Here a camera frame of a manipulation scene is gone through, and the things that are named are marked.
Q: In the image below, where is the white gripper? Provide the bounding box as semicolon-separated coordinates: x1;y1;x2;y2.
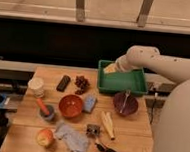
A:
103;55;136;74

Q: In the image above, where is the black eraser block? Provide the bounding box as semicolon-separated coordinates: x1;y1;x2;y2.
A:
56;75;70;92

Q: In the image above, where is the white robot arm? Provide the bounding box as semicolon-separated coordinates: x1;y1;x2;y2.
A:
104;45;190;152

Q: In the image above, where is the purple bowl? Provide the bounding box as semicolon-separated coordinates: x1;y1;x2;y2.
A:
113;92;138;116

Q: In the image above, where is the red bowl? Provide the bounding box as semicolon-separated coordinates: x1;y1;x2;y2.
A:
59;94;83;119

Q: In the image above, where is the green plastic tray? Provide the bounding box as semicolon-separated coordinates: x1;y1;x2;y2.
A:
97;60;148;96

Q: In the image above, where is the metal fork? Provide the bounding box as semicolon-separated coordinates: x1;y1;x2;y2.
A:
119;89;131;114

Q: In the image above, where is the bunch of dark grapes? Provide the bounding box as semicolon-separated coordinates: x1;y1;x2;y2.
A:
75;75;90;95

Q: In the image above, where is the blue sponge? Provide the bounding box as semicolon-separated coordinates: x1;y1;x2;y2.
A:
84;95;97;113

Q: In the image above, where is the small grey cup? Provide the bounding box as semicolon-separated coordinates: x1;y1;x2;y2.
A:
39;104;55;122

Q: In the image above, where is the orange carrot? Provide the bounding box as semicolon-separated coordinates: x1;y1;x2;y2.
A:
36;99;50;116

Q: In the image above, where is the light blue cloth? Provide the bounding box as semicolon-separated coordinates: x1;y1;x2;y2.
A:
54;121;90;152

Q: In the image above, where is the red yellow apple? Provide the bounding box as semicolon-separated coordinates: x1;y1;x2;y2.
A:
36;128;54;148

